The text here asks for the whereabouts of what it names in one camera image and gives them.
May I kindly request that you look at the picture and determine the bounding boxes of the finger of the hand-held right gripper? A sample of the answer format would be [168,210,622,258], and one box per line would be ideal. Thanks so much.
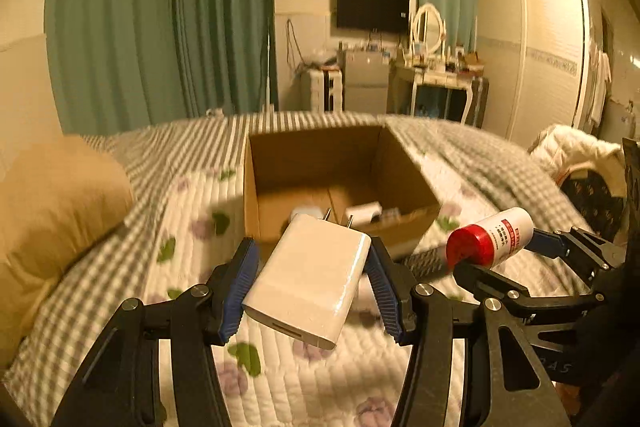
[452,257,608,325]
[525,227,628,280]

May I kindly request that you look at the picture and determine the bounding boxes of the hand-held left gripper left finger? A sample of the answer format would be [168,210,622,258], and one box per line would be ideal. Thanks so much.
[50,237,261,427]

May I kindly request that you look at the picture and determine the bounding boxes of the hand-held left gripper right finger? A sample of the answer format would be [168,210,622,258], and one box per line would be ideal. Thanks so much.
[367,237,571,427]

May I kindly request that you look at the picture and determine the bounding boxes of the red-capped white bottle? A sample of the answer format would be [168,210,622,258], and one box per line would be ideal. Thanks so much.
[446,207,535,269]

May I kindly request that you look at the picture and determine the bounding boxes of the white charger plug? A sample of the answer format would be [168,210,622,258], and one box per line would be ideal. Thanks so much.
[241,208,372,350]

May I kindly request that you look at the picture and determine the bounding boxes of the white silver cosmetic tube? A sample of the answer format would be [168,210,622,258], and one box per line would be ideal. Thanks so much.
[345,203,383,224]

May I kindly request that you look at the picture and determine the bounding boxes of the brown cardboard box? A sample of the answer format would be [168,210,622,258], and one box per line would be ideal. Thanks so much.
[243,124,442,258]

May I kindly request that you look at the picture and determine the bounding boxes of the dark patterned chair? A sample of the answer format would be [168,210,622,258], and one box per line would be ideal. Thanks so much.
[557,164,628,233]

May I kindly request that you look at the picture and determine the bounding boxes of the white puffy jacket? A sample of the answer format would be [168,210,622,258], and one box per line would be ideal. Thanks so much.
[527,124,626,180]

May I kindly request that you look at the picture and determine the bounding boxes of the floral quilted white mat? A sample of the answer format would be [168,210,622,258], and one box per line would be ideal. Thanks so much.
[135,157,501,427]

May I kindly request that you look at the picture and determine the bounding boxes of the dark grey suitcase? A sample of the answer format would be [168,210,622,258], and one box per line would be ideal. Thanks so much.
[467,77,490,128]

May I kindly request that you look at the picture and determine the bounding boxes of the hanging white towels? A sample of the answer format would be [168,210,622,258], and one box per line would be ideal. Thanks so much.
[587,42,613,125]

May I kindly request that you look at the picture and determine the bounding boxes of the white louvred wardrobe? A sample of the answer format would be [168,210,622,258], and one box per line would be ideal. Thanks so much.
[475,0,603,150]

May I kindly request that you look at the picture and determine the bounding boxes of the white dressing table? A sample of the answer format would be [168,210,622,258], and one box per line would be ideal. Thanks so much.
[390,57,483,125]

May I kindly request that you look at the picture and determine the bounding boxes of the tan pillow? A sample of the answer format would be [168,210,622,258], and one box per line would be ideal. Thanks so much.
[0,135,135,370]

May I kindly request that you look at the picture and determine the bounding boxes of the white ribbed suitcase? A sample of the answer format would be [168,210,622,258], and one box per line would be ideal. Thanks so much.
[301,69,343,112]

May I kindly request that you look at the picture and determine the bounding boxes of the grey small fridge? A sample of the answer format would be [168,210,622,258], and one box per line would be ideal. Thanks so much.
[337,49,391,112]

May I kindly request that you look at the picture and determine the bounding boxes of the white oval vanity mirror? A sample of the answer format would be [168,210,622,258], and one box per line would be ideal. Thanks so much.
[410,3,447,58]

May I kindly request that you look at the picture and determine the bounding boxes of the wide teal curtain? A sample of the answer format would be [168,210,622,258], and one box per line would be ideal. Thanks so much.
[44,0,277,135]

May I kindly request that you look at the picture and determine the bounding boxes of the black wall cable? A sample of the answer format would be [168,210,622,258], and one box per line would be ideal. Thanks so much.
[285,18,306,72]

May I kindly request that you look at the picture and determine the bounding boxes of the black wall television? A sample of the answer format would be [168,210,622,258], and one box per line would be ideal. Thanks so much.
[336,0,411,32]

